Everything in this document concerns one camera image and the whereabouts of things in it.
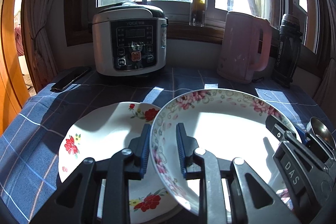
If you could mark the pink electric kettle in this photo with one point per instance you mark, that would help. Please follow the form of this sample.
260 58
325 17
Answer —
245 47

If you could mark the glass tea bottle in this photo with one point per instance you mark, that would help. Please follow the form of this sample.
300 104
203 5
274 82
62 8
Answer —
198 13

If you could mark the pink floral rim plate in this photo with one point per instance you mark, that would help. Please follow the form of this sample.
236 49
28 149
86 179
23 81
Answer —
225 122

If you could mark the left brown curtain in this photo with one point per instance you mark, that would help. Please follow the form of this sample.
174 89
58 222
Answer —
41 62

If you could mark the orange wooden door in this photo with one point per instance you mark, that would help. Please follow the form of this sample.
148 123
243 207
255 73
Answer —
14 93

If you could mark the silver rice cooker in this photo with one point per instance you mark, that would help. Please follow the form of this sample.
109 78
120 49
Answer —
129 40

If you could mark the brown curtain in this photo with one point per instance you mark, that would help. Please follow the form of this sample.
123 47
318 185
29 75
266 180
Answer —
41 62
325 94

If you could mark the blue plaid tablecloth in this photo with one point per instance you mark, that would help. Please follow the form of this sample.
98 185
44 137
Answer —
30 144

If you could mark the black thermos flask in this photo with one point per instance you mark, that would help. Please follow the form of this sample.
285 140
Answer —
288 51

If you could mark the black smartphone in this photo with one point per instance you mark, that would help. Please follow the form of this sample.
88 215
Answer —
69 79

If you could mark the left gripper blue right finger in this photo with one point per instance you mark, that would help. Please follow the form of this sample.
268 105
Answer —
186 146

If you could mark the pink hanging garment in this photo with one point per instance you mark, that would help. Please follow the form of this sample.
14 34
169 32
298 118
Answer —
18 40

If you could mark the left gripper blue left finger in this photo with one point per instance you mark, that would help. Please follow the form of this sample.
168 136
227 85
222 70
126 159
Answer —
140 149

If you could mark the red flower white plate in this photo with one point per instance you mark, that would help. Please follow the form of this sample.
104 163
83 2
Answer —
107 130

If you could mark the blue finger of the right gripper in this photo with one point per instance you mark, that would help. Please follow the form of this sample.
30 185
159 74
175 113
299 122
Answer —
288 139
304 135

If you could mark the stainless steel bowl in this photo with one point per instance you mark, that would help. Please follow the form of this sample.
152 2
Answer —
317 127

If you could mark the right brown curtain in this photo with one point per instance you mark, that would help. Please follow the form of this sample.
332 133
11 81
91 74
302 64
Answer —
325 94

